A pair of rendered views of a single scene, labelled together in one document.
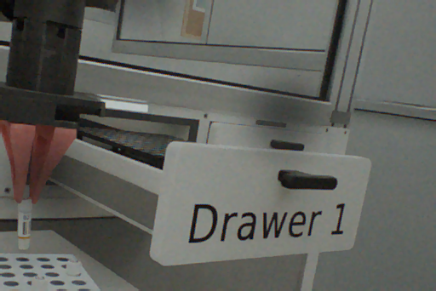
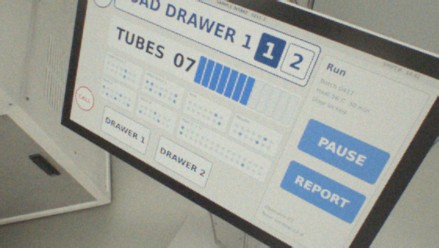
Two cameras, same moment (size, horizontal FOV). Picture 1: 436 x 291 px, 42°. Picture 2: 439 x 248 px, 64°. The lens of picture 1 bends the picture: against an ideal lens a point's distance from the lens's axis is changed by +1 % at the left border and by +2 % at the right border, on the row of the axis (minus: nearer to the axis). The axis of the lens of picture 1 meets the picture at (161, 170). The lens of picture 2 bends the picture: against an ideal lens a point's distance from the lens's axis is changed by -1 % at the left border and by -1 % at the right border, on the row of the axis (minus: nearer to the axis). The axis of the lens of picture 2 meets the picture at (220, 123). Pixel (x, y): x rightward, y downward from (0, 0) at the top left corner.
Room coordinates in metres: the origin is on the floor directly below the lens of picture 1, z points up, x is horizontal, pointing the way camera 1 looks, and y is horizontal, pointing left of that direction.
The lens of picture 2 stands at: (0.96, -1.04, 1.48)
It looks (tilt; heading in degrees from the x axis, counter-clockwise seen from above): 59 degrees down; 31
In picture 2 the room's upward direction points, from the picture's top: 5 degrees counter-clockwise
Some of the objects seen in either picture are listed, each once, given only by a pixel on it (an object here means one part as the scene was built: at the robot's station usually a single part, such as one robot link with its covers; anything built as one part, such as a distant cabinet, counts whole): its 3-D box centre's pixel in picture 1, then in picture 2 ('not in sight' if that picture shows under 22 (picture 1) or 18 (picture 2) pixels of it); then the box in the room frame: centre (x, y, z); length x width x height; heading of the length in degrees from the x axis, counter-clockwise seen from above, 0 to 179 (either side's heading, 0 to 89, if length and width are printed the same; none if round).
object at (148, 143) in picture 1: (159, 167); not in sight; (0.72, 0.00, 0.87); 0.22 x 0.18 x 0.06; 38
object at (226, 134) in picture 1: (268, 159); not in sight; (0.99, -0.19, 0.87); 0.29 x 0.02 x 0.11; 128
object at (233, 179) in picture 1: (273, 203); not in sight; (0.57, -0.12, 0.87); 0.29 x 0.02 x 0.11; 128
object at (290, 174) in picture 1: (300, 179); not in sight; (0.54, -0.14, 0.91); 0.07 x 0.04 x 0.01; 128
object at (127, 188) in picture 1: (155, 168); not in sight; (0.73, 0.01, 0.86); 0.40 x 0.26 x 0.06; 38
